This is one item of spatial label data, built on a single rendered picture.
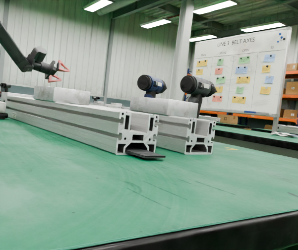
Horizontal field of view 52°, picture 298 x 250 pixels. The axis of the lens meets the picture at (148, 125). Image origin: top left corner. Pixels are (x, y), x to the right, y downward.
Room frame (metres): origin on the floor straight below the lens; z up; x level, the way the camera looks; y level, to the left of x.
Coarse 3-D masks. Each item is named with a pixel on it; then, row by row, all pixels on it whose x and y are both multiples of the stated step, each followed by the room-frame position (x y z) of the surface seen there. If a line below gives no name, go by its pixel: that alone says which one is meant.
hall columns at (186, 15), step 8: (184, 0) 9.33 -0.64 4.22; (184, 8) 9.47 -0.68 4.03; (192, 8) 9.32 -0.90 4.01; (184, 16) 9.43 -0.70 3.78; (192, 16) 9.35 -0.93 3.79; (184, 24) 9.19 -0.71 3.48; (184, 32) 9.21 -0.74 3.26; (184, 40) 9.23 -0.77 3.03; (176, 48) 9.41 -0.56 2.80; (184, 48) 9.26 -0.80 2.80; (176, 56) 9.43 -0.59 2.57; (184, 56) 9.28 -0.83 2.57; (176, 64) 9.45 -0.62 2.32; (184, 64) 9.30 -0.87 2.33; (176, 72) 9.47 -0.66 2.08; (184, 72) 9.32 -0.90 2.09; (176, 80) 9.45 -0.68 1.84; (176, 88) 9.42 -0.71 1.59; (176, 96) 9.20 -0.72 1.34
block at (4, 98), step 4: (4, 92) 1.23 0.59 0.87; (8, 92) 1.20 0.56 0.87; (4, 96) 1.22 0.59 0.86; (20, 96) 1.23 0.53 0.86; (24, 96) 1.24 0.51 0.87; (28, 96) 1.25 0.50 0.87; (32, 96) 1.26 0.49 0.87; (4, 100) 1.22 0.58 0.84; (8, 100) 1.20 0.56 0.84; (8, 108) 1.20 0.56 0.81
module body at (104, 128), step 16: (16, 96) 1.11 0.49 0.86; (16, 112) 1.08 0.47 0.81; (32, 112) 0.96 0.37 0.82; (48, 112) 0.85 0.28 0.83; (64, 112) 0.77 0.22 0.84; (80, 112) 0.73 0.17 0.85; (96, 112) 0.65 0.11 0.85; (112, 112) 0.60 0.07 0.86; (128, 112) 0.59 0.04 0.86; (48, 128) 0.85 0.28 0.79; (64, 128) 0.76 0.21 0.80; (80, 128) 0.70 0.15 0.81; (96, 128) 0.64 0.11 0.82; (112, 128) 0.59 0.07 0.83; (128, 128) 0.59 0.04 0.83; (144, 128) 0.63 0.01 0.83; (96, 144) 0.64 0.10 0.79; (112, 144) 0.59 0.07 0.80; (128, 144) 0.60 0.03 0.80; (144, 144) 0.62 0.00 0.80
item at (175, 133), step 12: (168, 120) 0.75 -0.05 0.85; (180, 120) 0.72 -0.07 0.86; (192, 120) 0.71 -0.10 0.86; (204, 120) 0.76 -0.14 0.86; (168, 132) 0.75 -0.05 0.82; (180, 132) 0.72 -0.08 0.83; (192, 132) 0.72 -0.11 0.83; (204, 132) 0.75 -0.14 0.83; (156, 144) 0.78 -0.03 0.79; (168, 144) 0.74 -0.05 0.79; (180, 144) 0.71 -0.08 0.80; (192, 144) 0.71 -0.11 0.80; (204, 144) 0.74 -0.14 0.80
